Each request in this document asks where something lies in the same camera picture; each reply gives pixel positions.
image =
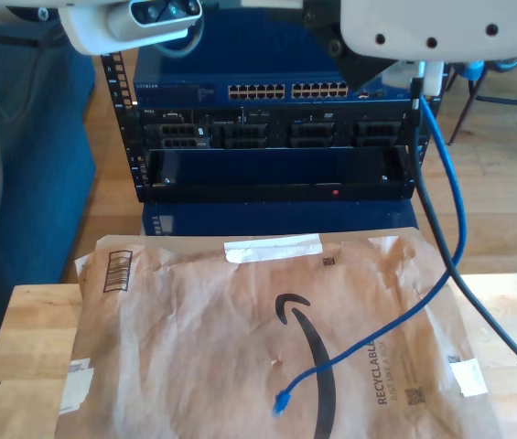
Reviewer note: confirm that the black server rack frame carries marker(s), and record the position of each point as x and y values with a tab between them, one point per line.
118	87

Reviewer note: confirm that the black rack server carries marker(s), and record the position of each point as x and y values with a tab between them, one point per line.
285	119

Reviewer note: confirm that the brown paper mailer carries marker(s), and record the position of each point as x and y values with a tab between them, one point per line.
194	366

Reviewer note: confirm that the dark metal stool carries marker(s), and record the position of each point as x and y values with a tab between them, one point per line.
514	101

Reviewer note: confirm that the blue sofa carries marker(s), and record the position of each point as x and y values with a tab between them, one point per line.
34	206

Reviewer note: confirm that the black rack shelf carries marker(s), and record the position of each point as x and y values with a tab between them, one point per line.
276	192

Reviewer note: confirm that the dark blue flat chassis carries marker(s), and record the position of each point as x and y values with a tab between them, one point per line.
285	219

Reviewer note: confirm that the blue network switch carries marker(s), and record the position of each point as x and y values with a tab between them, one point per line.
240	68

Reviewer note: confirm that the grey-blue cloth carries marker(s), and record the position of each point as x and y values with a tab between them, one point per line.
473	71

